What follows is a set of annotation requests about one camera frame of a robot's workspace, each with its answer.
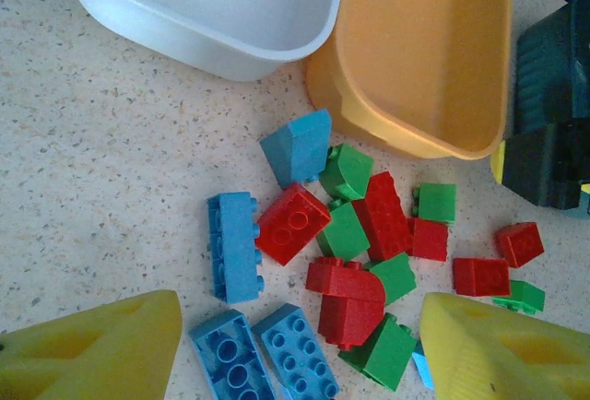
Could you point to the white plastic container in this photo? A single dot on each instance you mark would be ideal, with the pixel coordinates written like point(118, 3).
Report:
point(207, 3)

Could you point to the red curved lego brick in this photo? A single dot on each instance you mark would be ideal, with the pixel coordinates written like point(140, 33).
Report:
point(348, 303)

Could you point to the small blue lego brick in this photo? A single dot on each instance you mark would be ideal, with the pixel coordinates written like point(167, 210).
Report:
point(423, 368)

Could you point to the green square lego brick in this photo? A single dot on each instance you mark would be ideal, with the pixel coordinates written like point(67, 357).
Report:
point(380, 354)
point(437, 203)
point(395, 278)
point(521, 297)
point(343, 231)

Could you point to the red long lego brick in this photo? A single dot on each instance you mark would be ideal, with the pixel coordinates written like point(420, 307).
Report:
point(385, 220)

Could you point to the red square lego brick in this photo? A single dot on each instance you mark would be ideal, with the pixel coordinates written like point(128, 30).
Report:
point(292, 222)
point(521, 243)
point(429, 239)
point(481, 277)

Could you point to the dark teal plastic container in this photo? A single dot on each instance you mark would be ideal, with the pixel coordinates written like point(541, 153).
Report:
point(544, 82)

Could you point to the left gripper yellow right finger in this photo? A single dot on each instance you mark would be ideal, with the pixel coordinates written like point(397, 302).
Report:
point(507, 363)

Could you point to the green curved lego brick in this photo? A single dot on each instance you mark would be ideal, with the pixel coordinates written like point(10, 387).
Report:
point(350, 169)

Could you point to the orange plastic container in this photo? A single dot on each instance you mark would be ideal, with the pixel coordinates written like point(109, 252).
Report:
point(415, 50)

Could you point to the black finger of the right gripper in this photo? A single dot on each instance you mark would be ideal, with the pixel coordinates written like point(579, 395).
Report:
point(544, 165)

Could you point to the blue long lego brick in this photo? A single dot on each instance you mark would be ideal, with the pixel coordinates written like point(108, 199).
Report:
point(235, 248)
point(230, 363)
point(297, 358)

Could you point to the blue sloped lego brick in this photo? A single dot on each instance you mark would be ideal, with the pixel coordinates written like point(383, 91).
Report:
point(297, 149)

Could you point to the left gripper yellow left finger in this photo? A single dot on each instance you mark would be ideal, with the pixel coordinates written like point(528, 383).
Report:
point(92, 354)

